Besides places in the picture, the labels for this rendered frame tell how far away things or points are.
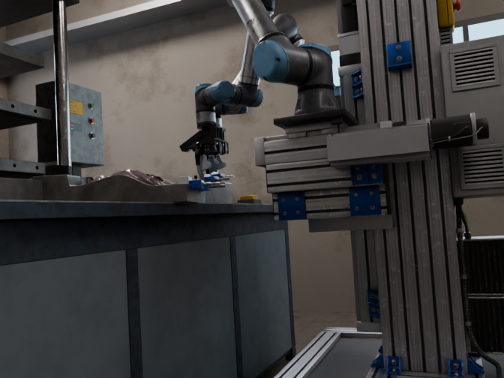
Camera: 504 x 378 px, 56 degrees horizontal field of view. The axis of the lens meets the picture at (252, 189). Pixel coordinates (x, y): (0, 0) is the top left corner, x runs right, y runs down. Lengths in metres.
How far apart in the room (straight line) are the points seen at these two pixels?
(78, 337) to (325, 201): 0.79
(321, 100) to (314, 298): 2.49
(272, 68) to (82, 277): 0.77
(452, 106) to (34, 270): 1.23
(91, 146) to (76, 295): 1.49
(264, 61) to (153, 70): 3.13
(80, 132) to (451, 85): 1.77
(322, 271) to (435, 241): 2.21
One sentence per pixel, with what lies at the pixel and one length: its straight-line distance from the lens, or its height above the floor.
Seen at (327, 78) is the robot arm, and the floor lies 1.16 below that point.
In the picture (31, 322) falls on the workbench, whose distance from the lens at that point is 1.15.
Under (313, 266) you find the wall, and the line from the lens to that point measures 3.75.
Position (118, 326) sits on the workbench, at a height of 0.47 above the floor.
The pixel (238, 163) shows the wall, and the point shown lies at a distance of 3.95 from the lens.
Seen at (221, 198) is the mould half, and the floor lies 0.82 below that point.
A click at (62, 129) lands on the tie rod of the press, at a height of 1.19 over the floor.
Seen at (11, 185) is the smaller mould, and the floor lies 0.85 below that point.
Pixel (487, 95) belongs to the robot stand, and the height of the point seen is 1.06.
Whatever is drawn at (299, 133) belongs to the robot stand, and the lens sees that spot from 1.49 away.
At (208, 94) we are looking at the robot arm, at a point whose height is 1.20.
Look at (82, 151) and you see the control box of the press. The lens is 2.57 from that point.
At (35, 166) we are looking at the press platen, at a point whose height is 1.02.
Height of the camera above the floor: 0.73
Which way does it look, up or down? 4 degrees up
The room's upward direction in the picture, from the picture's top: 3 degrees counter-clockwise
